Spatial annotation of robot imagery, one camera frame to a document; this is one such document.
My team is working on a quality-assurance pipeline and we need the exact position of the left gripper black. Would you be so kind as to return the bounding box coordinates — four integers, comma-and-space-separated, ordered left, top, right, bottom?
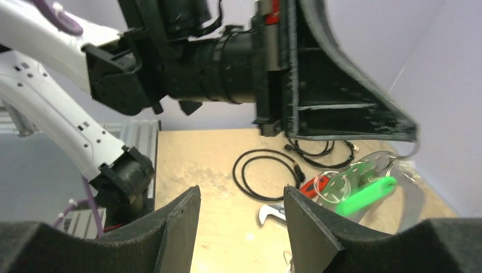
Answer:
252, 1, 418, 143

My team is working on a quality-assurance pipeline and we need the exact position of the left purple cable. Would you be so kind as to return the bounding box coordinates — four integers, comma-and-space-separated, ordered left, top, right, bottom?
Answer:
32, 0, 104, 238

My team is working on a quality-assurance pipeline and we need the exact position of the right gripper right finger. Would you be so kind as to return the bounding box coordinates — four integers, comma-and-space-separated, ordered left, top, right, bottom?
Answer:
284, 187, 481, 272

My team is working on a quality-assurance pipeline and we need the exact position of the aluminium frame rail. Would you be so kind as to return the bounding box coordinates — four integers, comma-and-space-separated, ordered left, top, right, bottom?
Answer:
1, 106, 160, 165

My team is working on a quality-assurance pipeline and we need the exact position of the metal key organizer plate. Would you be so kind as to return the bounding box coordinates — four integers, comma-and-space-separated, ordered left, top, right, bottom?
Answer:
316, 151, 426, 232

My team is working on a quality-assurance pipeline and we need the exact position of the metal split keyring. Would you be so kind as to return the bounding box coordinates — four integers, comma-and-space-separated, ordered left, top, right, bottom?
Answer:
385, 142, 420, 180

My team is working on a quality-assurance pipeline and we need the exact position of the green capped key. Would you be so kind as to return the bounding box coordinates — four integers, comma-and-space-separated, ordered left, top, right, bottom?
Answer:
335, 176, 397, 217

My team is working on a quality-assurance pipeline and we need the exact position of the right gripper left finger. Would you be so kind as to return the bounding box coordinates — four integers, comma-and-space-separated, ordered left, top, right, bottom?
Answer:
1, 186, 201, 272

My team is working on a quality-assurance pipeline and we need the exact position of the coiled black cable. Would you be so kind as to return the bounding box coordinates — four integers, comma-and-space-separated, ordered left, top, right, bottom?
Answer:
284, 139, 359, 169

